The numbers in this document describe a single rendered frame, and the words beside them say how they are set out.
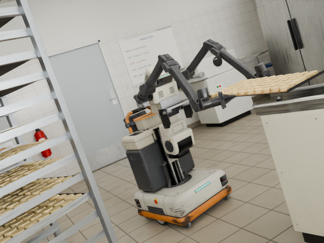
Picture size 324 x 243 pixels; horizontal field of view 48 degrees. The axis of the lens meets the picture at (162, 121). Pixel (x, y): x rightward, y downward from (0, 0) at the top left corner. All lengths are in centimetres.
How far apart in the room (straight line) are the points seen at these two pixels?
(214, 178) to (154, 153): 56
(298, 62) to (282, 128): 439
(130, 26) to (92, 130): 198
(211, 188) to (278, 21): 402
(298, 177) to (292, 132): 28
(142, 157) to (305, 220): 141
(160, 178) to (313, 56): 380
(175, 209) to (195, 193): 22
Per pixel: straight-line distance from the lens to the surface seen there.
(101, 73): 637
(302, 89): 234
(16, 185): 145
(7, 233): 156
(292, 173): 222
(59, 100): 154
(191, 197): 299
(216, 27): 754
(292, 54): 651
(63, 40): 629
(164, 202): 302
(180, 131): 300
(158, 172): 318
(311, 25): 615
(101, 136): 631
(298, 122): 205
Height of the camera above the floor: 128
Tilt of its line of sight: 8 degrees down
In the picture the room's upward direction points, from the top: 19 degrees counter-clockwise
